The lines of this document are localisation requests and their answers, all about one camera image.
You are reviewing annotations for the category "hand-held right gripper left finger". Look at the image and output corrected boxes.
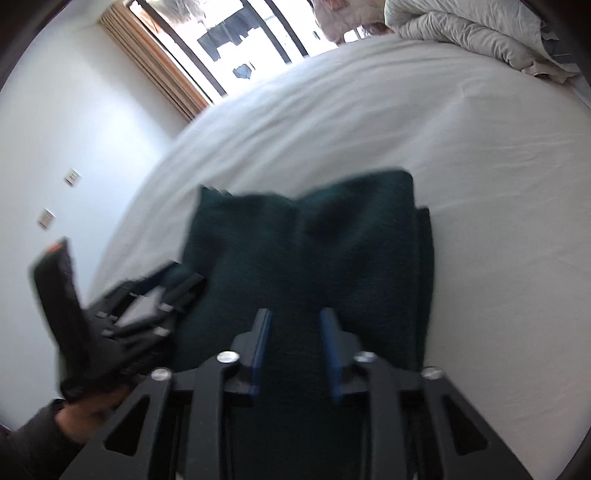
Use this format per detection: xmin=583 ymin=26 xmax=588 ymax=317
xmin=60 ymin=308 xmax=273 ymax=480

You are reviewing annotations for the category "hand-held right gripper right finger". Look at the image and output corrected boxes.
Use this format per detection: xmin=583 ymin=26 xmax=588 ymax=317
xmin=320 ymin=307 xmax=534 ymax=480

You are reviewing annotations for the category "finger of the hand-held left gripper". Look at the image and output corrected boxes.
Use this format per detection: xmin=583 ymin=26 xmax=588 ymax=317
xmin=104 ymin=302 xmax=188 ymax=356
xmin=88 ymin=260 xmax=207 ymax=319

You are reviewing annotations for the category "dark green garment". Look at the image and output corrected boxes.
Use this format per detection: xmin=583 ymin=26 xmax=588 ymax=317
xmin=172 ymin=170 xmax=435 ymax=480

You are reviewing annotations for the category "person's left forearm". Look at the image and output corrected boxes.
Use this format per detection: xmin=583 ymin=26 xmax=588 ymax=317
xmin=0 ymin=398 xmax=89 ymax=480

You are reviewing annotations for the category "person's left hand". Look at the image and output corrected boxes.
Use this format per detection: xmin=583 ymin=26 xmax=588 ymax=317
xmin=54 ymin=382 xmax=136 ymax=445

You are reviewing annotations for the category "bed with white sheet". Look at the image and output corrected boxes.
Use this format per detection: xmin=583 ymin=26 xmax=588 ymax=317
xmin=89 ymin=34 xmax=591 ymax=480

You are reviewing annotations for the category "tan curtain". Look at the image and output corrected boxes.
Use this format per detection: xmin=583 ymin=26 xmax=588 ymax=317
xmin=99 ymin=4 xmax=212 ymax=123

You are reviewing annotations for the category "glass balcony door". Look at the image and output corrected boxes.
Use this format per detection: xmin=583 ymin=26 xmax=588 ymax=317
xmin=127 ymin=0 xmax=372 ymax=103

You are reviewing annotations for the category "crumpled grey-white duvet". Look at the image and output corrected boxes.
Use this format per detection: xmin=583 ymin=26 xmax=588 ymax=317
xmin=383 ymin=0 xmax=583 ymax=85

